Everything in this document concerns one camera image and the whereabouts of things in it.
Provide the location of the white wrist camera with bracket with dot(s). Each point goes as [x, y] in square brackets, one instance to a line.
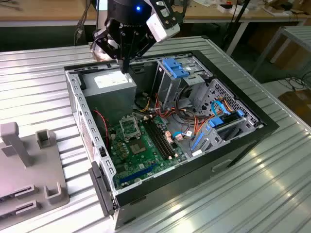
[160, 29]

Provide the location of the blue expansion slot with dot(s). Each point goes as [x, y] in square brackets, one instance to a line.
[138, 173]

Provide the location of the metal drive cage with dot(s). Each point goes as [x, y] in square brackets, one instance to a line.
[170, 92]

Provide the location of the black case latch bar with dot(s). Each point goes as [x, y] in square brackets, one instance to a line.
[102, 187]

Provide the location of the perforated metal disk bay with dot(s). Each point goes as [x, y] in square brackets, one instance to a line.
[216, 140]

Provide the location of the black RAM slot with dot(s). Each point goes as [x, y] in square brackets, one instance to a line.
[161, 137]
[164, 137]
[155, 138]
[158, 138]

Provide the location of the grey power supply unit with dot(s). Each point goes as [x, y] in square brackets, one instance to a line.
[109, 97]

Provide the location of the blue disk carrier with disk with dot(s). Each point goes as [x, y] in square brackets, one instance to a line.
[215, 122]

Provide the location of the brown cardboard box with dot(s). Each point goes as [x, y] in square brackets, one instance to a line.
[296, 104]

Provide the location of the white flat box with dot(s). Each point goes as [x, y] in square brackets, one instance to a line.
[224, 8]

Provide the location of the grey parts rack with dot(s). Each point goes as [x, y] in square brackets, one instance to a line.
[36, 170]

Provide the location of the metal frame side table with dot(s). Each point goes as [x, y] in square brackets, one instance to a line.
[296, 31]

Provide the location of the black open PC case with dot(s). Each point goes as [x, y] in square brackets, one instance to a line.
[194, 184]

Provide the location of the wooden desk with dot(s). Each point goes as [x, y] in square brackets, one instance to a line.
[252, 17]

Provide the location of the blue plastic rail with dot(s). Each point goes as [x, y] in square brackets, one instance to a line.
[197, 142]

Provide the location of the green motherboard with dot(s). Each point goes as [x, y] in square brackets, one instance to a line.
[145, 160]

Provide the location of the blue plastic drive caddy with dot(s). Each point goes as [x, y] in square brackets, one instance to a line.
[175, 68]

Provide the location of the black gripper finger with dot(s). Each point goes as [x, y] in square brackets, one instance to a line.
[144, 46]
[104, 41]

